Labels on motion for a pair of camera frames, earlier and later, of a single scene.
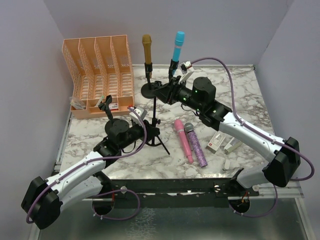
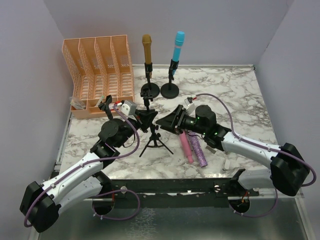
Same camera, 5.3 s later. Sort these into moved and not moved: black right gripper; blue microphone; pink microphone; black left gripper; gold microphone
Moved: black right gripper; black left gripper
Not moved: blue microphone; gold microphone; pink microphone
